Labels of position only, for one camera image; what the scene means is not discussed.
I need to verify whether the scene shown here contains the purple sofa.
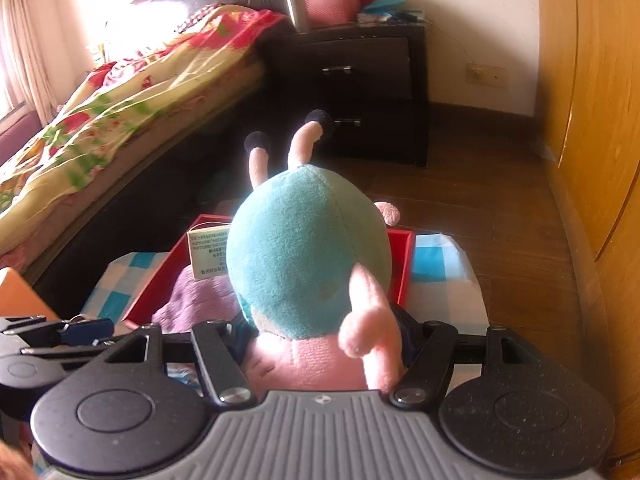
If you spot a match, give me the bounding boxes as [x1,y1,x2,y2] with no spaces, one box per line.
[0,107,44,167]

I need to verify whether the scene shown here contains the purple towel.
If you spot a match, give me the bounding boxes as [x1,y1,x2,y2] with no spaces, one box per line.
[151,262,247,334]

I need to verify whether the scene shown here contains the red cardboard box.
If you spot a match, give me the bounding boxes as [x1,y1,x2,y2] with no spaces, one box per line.
[121,214,417,334]

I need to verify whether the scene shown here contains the pink plastic basket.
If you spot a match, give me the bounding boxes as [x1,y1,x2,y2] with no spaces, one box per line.
[303,0,362,29]

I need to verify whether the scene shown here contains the blue clutter on nightstand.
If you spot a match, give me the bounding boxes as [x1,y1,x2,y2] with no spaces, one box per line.
[361,0,427,26]

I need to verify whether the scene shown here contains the orange ribbed block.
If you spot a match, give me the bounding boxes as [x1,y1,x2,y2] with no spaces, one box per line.
[0,266,64,350]

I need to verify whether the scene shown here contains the small white printed box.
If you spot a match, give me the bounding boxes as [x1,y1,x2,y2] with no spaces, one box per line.
[186,226,231,281]

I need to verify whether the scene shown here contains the beige curtain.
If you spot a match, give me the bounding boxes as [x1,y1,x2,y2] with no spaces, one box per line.
[0,0,94,117]

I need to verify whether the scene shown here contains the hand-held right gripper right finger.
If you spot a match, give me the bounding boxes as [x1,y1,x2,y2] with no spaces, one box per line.
[387,305,531,408]

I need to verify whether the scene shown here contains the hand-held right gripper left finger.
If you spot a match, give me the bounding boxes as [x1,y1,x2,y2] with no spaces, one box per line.
[102,321,256,408]

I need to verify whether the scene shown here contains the yellow wooden wardrobe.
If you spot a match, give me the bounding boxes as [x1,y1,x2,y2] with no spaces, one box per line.
[534,0,640,463]

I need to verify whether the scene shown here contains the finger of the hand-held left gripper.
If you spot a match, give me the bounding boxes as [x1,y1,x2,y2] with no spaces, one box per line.
[0,314,115,345]
[15,336,120,367]

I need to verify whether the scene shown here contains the blue white checked cloth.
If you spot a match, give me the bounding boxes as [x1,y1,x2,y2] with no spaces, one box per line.
[80,232,491,397]

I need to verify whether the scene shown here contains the steel cup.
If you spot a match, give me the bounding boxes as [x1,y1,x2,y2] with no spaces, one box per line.
[282,0,311,34]

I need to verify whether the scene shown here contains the floral quilt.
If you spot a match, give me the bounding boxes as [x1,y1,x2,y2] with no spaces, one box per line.
[0,4,287,257]

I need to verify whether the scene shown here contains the pink plush toy teal dress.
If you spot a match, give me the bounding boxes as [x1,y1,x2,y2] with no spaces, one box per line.
[225,109,402,392]

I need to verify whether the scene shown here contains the dark wooden nightstand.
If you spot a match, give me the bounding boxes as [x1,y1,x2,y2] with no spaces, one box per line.
[257,22,431,169]

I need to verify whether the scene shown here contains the dark wooden bed frame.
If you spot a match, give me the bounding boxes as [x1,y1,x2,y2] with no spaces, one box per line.
[22,0,292,307]

